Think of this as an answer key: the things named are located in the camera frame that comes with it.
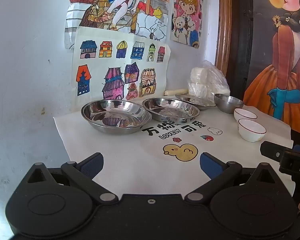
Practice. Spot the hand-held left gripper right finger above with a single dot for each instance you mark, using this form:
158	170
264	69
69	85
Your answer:
210	167

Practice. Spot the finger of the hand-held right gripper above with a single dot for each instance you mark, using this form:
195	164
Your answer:
271	150

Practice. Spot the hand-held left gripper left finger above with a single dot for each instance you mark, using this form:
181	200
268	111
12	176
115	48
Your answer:
93	164

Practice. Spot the white red-rimmed bowl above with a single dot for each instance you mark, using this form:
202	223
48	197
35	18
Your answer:
245	114
251	131

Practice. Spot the large steel plate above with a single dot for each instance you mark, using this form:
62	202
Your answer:
115	116

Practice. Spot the steel bowl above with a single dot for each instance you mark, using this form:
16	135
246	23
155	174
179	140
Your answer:
227	103

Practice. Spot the white printed tablecloth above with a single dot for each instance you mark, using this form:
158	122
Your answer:
140	160

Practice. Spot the white stick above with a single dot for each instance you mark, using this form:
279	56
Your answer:
175	91

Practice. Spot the plastic bag of white rolls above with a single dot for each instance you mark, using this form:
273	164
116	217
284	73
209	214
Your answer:
207	82

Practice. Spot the houses drawing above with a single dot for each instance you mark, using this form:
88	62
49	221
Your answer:
115	75

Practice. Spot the child in blue vest drawing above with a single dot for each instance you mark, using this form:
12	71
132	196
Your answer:
120	5

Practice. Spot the orange dress wall poster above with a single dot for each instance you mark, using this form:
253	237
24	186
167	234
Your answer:
280	55

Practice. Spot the wooden frame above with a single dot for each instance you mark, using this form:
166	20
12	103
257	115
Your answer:
223	25

